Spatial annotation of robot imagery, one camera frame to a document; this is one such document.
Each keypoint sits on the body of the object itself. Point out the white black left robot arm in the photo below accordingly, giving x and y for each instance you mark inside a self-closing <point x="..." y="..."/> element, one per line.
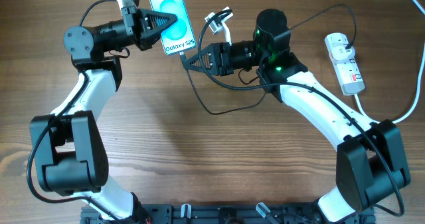
<point x="68" y="156"/>

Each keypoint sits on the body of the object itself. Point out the white usb charger plug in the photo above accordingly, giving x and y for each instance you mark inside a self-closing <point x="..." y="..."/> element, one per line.
<point x="341" y="53"/>

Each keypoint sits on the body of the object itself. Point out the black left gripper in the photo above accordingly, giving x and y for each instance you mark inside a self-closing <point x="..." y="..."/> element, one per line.
<point x="135" y="20"/>

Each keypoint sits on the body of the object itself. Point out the white power strip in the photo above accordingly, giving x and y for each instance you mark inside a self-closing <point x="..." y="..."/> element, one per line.
<point x="348" y="74"/>

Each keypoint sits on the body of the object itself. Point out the blue screen smartphone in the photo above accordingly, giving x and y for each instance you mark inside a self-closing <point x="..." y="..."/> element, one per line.
<point x="179" y="35"/>

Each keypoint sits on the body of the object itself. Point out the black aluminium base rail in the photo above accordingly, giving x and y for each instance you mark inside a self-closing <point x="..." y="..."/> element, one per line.
<point x="215" y="214"/>

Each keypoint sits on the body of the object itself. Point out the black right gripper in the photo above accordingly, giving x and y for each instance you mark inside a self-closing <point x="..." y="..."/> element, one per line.
<point x="221" y="53"/>

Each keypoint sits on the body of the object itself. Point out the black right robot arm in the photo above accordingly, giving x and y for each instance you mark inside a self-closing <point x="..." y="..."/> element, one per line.
<point x="371" y="162"/>

